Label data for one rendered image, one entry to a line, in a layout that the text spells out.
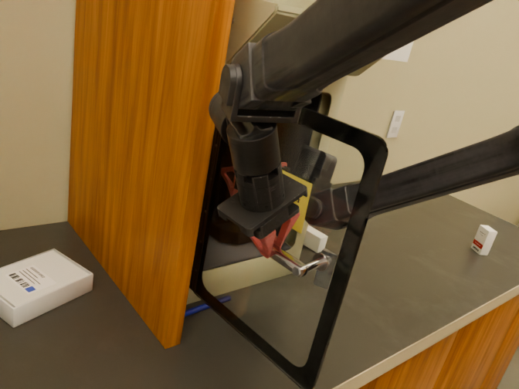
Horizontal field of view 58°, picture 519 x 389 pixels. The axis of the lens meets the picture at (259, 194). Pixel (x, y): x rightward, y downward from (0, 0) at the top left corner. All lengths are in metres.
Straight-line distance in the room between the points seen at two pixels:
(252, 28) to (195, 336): 0.53
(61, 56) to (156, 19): 0.40
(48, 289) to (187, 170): 0.36
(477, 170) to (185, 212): 0.42
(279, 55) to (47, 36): 0.74
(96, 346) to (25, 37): 0.62
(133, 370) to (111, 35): 0.57
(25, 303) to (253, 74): 0.58
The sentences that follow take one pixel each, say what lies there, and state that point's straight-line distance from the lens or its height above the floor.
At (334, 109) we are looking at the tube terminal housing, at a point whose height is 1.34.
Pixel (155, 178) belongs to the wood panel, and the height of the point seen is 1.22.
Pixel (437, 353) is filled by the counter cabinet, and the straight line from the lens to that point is 1.31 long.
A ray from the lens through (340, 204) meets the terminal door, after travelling 0.61.
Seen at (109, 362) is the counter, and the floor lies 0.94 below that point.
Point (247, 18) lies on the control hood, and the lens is 0.71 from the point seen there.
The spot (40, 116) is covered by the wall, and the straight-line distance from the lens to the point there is 1.14.
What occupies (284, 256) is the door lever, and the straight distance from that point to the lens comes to 0.63.
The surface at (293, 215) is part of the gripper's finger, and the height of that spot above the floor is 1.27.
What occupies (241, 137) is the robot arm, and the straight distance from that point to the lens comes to 0.51.
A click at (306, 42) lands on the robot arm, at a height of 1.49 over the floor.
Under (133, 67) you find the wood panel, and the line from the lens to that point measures 0.83.
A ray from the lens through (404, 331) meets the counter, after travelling 1.06.
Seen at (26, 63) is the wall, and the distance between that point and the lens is 1.10.
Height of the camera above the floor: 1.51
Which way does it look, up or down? 22 degrees down
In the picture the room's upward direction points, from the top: 12 degrees clockwise
